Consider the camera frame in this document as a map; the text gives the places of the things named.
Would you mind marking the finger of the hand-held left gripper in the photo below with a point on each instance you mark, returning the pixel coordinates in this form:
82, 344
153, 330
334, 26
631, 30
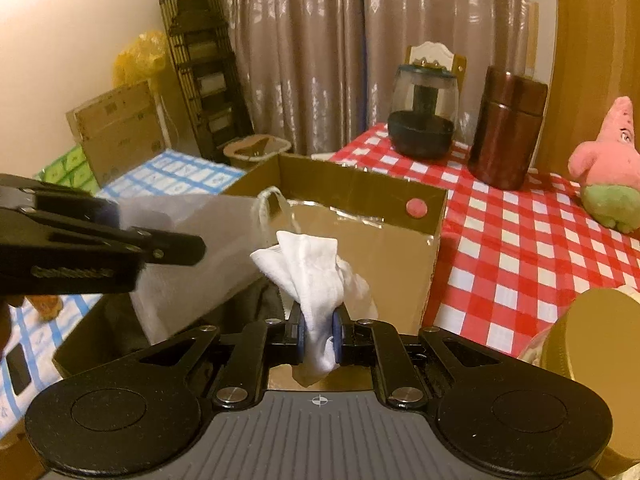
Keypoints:
170, 250
107, 215

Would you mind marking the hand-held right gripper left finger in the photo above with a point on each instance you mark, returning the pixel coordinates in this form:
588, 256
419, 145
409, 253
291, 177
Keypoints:
300, 332

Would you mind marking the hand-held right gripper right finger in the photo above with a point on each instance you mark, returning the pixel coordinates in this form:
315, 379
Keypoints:
337, 332

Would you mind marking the white sock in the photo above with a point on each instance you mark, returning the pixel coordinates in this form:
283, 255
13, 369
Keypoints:
315, 275

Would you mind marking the cardboard box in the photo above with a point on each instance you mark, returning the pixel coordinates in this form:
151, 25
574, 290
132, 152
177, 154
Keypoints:
360, 195

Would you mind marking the green tissue packs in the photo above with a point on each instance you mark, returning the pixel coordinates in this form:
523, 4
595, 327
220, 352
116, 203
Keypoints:
70, 170

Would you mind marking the brown cardboard carton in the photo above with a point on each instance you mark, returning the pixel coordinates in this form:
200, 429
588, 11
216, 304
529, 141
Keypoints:
120, 130

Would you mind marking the beige basket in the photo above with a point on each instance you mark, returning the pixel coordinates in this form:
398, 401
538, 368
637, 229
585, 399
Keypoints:
255, 150

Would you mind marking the yellow plastic bag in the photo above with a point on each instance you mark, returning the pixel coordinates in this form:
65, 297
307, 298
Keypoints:
140, 60

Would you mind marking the black smartphone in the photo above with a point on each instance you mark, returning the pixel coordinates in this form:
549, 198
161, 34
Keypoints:
17, 370

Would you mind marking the black folded step ladder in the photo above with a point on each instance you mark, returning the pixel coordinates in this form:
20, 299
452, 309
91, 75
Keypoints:
200, 60

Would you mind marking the red checkered tablecloth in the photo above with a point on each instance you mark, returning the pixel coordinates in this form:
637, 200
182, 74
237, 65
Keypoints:
510, 240

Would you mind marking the glass jar with dark base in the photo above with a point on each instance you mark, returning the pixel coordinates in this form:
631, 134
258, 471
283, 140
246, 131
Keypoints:
422, 130

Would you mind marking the beige patterned curtain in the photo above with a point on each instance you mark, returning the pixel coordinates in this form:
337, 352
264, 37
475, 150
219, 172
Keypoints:
310, 50

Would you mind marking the nut jar with gold lid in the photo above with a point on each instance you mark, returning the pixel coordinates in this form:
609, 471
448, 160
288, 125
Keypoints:
590, 340

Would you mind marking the brown cylindrical canister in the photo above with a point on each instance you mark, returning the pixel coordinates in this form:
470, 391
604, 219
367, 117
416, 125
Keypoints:
505, 135

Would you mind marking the white wooden chair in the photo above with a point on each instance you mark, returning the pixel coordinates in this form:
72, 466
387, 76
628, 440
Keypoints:
430, 50

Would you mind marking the pink starfish plush toy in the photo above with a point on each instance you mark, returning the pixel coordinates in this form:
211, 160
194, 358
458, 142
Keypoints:
607, 160

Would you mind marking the wooden door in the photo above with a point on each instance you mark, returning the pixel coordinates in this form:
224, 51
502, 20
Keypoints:
595, 60

